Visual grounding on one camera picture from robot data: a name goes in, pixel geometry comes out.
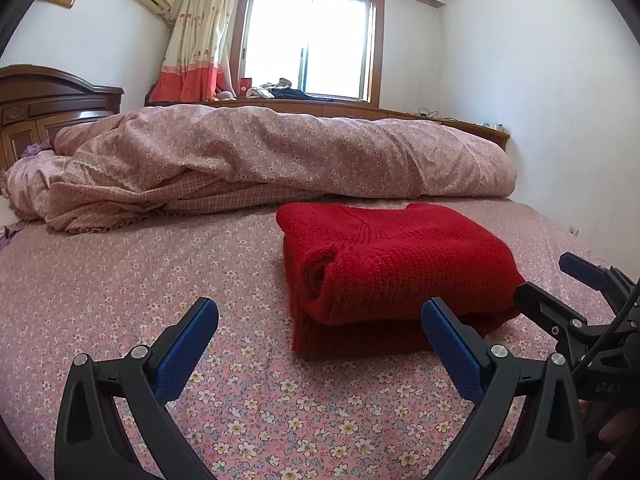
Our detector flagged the cream and red curtain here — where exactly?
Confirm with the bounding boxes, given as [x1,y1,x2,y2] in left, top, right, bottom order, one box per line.
[149,0,242,107]

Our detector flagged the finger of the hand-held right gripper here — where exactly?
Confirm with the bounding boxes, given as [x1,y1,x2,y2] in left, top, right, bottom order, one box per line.
[558,252,639,307]
[513,282,589,342]

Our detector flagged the pink floral quilt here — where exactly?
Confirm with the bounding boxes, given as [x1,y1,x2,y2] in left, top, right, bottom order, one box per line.
[4,105,518,234]

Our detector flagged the red knitted sweater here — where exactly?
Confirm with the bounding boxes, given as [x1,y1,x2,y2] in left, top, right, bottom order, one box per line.
[276,202,527,362]

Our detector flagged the white crumpled clothes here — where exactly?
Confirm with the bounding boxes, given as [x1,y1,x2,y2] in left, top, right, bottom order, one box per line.
[245,78,297,100]

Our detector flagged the wooden framed window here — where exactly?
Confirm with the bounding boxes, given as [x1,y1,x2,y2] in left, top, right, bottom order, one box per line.
[231,0,386,107]

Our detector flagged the pink floral bed sheet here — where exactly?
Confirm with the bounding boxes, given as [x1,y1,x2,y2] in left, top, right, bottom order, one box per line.
[0,194,640,480]

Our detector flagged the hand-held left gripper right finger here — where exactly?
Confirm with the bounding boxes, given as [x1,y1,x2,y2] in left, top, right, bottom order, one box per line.
[421,297,596,480]

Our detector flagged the person's right hand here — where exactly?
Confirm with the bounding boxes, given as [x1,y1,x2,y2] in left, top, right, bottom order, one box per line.
[577,399,635,461]

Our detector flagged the dark wooden headboard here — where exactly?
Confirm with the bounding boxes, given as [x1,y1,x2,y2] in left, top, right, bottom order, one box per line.
[0,64,125,172]

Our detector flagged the purple cloth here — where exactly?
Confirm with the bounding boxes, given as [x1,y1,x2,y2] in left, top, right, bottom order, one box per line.
[22,141,57,159]

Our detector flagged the black braided cable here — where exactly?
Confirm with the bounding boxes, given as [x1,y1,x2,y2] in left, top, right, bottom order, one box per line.
[570,287,640,378]

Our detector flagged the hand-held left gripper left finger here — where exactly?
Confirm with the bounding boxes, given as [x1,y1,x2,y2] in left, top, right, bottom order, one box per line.
[54,297,220,480]

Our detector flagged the dark folded cloth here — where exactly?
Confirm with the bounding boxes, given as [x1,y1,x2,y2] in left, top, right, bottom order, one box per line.
[272,88,327,102]

